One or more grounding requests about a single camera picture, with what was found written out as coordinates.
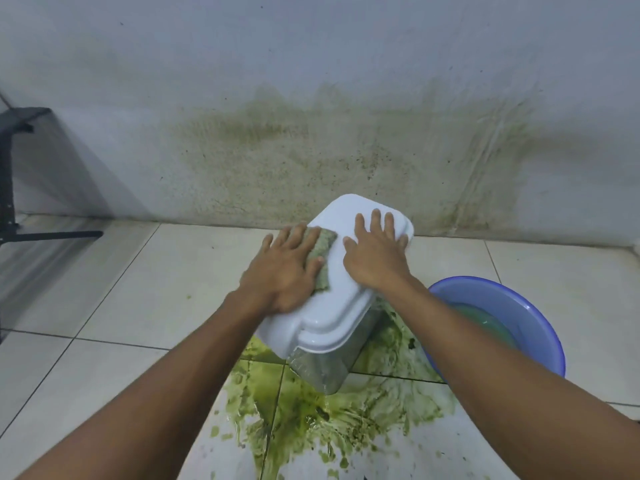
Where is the blue plastic basin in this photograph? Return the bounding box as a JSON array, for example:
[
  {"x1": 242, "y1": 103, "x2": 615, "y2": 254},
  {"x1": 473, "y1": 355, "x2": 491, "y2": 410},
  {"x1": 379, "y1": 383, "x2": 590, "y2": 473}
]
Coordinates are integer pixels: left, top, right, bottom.
[{"x1": 421, "y1": 276, "x2": 567, "y2": 383}]

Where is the grey pedal bin white lid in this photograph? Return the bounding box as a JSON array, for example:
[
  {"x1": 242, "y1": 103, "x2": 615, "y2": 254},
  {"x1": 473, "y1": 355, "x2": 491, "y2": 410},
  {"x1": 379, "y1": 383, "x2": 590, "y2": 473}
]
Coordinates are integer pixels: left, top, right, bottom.
[{"x1": 254, "y1": 193, "x2": 415, "y2": 396}]

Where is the person's left forearm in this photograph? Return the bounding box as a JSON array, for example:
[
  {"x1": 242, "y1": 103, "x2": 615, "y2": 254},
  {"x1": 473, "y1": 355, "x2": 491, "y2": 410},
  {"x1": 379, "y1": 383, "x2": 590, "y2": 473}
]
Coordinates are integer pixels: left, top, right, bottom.
[{"x1": 13, "y1": 289, "x2": 267, "y2": 480}]

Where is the person's left hand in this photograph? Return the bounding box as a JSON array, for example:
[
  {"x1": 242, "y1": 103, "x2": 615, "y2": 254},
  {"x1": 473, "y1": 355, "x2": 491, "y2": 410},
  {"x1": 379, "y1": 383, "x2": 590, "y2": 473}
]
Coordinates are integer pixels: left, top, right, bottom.
[{"x1": 238, "y1": 223, "x2": 327, "y2": 317}]

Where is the person's right forearm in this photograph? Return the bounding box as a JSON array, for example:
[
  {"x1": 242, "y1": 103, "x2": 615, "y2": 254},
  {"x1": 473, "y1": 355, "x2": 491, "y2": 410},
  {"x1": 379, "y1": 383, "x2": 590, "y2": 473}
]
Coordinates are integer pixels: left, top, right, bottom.
[{"x1": 381, "y1": 276, "x2": 640, "y2": 480}]

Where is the green stained cleaning cloth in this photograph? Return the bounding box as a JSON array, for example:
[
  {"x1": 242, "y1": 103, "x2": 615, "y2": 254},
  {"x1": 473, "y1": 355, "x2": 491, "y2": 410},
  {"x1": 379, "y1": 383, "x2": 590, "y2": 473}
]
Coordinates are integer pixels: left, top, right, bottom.
[{"x1": 304, "y1": 225, "x2": 339, "y2": 297}]

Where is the person's right hand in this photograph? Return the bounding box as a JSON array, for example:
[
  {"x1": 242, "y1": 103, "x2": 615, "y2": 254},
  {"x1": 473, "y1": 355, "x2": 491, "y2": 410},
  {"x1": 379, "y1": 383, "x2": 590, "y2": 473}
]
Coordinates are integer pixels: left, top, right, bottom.
[{"x1": 342, "y1": 208, "x2": 417, "y2": 294}]

